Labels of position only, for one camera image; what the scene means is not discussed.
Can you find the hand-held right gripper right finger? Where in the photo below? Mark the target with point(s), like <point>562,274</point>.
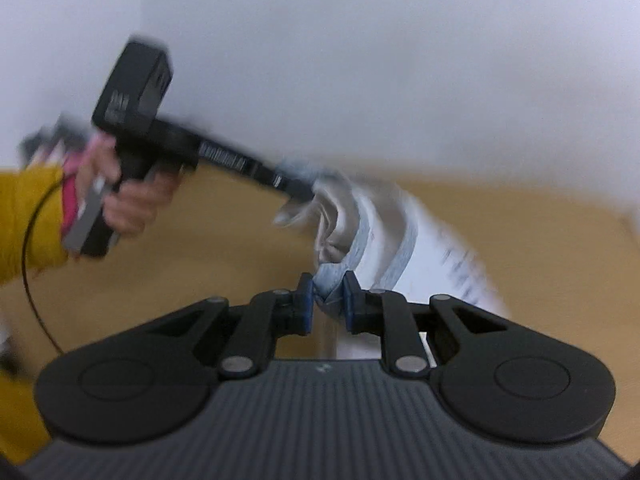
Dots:
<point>354,305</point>

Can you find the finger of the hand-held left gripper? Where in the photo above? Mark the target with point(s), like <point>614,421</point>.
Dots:
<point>297,187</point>

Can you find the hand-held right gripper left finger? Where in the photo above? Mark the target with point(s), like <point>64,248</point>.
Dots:
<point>305,307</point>

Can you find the grey and white shirt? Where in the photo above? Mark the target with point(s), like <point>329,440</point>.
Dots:
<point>390,240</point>

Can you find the person's left hand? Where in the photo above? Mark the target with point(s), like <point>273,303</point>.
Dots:
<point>140,200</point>

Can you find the person's yellow top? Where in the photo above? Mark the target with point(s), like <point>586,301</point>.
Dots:
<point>17,420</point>

